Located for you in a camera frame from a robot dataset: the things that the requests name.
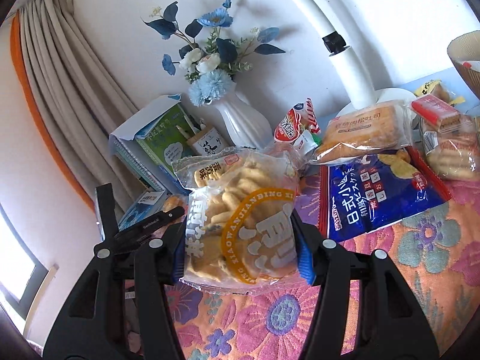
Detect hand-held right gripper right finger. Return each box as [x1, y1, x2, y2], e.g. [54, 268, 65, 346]
[290, 208, 439, 360]

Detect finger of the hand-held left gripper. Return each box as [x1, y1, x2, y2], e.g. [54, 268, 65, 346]
[95, 183, 118, 244]
[112, 205, 187, 251]

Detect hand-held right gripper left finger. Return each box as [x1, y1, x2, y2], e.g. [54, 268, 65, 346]
[41, 215, 188, 360]

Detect clear cracker bag yellow band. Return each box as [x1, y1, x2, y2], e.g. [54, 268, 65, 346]
[172, 147, 301, 295]

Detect small green-edged snack packet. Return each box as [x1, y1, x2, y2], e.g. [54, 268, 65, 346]
[292, 129, 323, 158]

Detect blue box white label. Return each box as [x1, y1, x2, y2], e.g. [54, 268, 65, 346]
[118, 189, 177, 233]

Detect orange snack packet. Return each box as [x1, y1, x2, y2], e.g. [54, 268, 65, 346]
[163, 194, 186, 213]

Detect stack of books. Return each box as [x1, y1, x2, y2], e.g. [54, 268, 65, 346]
[110, 135, 188, 196]

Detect green book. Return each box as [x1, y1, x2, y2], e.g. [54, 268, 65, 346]
[135, 104, 196, 181]

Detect blue chip bag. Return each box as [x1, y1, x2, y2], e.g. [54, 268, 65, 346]
[318, 146, 452, 242]

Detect white blue paper cover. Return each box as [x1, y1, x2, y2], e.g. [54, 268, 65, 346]
[109, 94, 182, 143]

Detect bamboo pen holder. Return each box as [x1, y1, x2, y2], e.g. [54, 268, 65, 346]
[186, 122, 226, 156]

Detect window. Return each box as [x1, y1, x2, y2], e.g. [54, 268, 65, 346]
[0, 202, 61, 319]

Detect floral woven mat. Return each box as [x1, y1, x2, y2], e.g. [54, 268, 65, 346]
[124, 150, 480, 360]

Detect red snack packet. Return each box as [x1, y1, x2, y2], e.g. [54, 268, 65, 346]
[274, 98, 321, 145]

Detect toast bread packet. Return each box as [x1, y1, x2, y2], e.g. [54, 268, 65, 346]
[313, 99, 413, 166]

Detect white ribbed vase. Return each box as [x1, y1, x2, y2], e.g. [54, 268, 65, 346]
[214, 90, 272, 154]

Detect blue artificial flower bouquet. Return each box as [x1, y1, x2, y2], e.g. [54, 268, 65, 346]
[142, 0, 286, 107]

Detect beige curtain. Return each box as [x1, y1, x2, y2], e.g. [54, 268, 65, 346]
[0, 0, 147, 211]

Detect clear cookie bag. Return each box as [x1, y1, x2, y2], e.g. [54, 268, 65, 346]
[420, 114, 480, 181]

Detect white desk lamp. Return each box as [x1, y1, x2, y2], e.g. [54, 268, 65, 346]
[272, 0, 419, 121]

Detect small red wafer packet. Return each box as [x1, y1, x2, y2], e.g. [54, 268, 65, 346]
[410, 95, 462, 130]

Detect yellow snack packet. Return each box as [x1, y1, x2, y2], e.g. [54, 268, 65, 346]
[414, 79, 466, 107]

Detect brown woven bowl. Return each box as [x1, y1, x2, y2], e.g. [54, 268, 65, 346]
[447, 34, 480, 100]

